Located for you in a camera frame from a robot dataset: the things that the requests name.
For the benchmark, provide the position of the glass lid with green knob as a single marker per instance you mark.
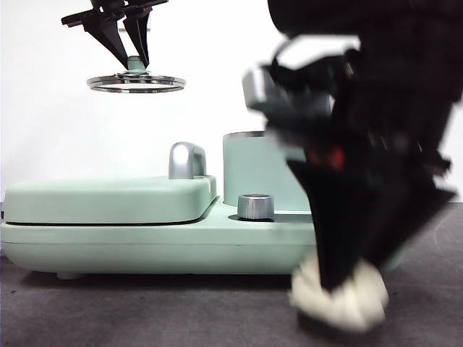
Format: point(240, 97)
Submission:
point(135, 65)

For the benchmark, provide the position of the ridged white green-speckled bun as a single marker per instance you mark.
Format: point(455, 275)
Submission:
point(347, 307)

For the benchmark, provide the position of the mint green griddle cover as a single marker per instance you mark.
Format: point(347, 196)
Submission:
point(108, 200)

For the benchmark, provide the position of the silver control knob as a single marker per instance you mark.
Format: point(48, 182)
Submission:
point(255, 207)

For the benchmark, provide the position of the mint green breakfast machine base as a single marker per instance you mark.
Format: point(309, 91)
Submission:
point(162, 249)

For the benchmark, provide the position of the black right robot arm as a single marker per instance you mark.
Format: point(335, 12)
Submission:
point(405, 43)

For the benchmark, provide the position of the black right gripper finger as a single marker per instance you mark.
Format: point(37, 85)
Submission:
point(401, 209)
point(336, 224)

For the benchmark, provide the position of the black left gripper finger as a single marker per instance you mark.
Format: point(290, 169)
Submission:
point(112, 38)
point(139, 36)

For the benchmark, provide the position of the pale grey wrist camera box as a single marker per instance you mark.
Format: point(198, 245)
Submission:
point(282, 90)

